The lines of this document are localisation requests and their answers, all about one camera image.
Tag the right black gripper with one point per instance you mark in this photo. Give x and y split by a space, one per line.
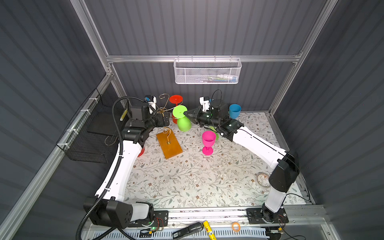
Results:
197 113

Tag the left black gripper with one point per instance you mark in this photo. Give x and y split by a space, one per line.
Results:
159 123

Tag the green wine glass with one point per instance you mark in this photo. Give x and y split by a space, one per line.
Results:
184 124
214 132

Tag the red wine glass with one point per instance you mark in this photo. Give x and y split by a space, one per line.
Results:
176 100

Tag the wooden base wire glass rack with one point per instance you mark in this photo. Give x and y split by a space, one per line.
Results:
166 138

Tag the pink wine glass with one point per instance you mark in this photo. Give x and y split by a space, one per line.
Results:
209 139

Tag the blue wine glass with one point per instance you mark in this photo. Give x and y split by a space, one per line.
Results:
234 111

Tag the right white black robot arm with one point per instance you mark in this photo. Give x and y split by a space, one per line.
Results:
215 113

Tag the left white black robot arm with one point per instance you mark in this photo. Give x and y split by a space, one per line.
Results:
108 207

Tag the yellow marker in black basket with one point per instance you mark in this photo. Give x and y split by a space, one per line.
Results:
123 115

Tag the red pencil cup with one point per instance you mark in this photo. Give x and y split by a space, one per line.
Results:
142 152

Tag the clear tape roll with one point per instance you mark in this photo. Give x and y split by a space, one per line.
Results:
262 180

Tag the black stapler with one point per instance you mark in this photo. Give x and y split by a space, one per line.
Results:
187 231

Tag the yellow glue tube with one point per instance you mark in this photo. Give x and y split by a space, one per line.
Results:
209 230

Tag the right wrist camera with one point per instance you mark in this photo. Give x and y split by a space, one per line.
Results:
205 103

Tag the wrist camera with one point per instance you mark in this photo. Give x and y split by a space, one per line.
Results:
205 103
151 100

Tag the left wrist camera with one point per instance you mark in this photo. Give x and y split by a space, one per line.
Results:
151 100

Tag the white wire wall basket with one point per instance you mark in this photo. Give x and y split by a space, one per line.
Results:
207 70

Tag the black wire wall basket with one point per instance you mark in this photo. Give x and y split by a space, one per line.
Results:
92 136

